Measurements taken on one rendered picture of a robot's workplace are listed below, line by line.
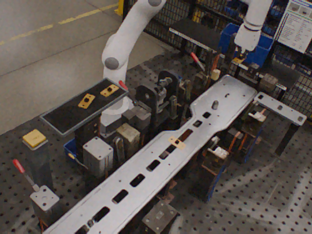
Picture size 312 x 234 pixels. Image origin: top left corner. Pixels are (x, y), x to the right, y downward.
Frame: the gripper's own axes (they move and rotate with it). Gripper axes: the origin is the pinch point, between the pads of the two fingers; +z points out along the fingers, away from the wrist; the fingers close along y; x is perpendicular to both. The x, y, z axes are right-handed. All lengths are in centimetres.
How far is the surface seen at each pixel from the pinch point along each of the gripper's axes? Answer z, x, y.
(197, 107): 27.5, -19.3, -5.9
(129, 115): 18, -57, -21
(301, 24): -3, 55, 12
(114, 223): 27, -94, 6
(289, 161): 57, 16, 46
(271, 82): 21.7, 24.9, 15.1
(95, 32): 129, 112, -217
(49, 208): 22, -107, -12
